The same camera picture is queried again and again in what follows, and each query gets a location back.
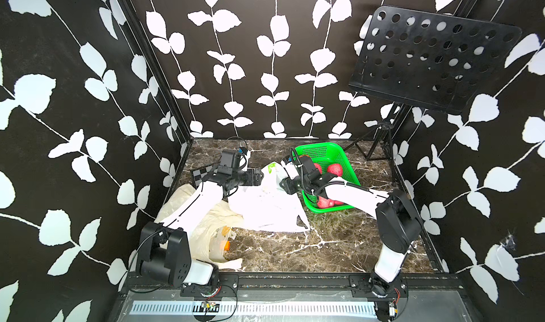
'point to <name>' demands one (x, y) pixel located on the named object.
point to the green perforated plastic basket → (326, 154)
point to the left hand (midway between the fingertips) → (256, 171)
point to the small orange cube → (227, 245)
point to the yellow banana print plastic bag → (212, 232)
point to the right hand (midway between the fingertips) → (282, 179)
